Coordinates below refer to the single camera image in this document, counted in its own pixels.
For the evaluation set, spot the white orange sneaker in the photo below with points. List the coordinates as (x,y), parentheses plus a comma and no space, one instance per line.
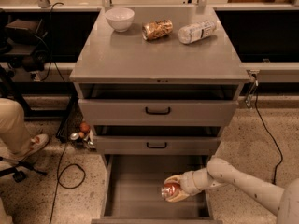
(35,144)

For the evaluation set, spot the black office chair base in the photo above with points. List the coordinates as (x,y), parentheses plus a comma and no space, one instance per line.
(18,175)

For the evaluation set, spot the white ceramic bowl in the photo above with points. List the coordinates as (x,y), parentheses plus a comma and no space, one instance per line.
(120,18)

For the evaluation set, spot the person leg beige trousers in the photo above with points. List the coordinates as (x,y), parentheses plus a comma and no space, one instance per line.
(12,129)

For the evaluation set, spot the red coke can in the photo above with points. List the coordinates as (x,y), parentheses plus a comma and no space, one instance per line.
(170,190)

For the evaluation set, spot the grey drawer cabinet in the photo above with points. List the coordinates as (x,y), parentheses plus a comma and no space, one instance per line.
(127,58)

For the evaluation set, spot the grey middle drawer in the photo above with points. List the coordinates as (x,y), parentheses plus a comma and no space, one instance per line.
(156,140)

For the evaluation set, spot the grey bottom drawer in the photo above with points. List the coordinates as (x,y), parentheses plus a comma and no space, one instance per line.
(133,192)

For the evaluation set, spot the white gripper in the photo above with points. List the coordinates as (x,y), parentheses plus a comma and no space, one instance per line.
(188,183)

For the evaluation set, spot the grey drawer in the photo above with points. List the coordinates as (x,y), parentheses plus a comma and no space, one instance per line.
(156,140)
(157,105)
(133,192)

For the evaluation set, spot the gold patterned can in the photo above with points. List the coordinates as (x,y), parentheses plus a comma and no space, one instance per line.
(156,29)

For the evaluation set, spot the black wire basket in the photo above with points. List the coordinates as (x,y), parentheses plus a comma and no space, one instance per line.
(70,120)

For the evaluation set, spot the grey top drawer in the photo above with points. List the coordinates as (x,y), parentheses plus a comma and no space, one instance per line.
(157,105)

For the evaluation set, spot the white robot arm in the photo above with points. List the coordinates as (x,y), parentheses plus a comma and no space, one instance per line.
(283,203)

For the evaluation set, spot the black equipment on shelf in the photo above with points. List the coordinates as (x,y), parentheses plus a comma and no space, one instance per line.
(22,43)

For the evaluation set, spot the clear plastic water bottle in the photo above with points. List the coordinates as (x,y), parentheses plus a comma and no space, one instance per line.
(196,31)

